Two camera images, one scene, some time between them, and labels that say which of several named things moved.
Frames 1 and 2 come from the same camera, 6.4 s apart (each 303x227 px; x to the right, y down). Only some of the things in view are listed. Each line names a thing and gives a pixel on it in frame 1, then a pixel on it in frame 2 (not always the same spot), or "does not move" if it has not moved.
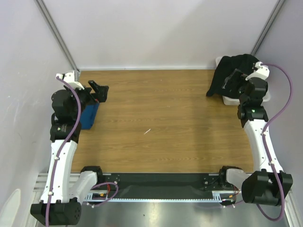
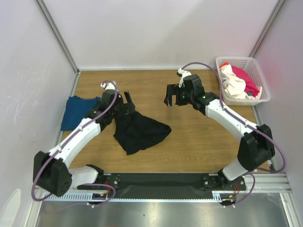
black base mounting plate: x=163 y=185 does not move
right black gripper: x=240 y=79 → x=178 y=95
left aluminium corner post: x=48 y=18 does not move
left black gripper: x=101 y=91 → x=127 y=108
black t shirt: x=225 y=65 → x=135 y=132
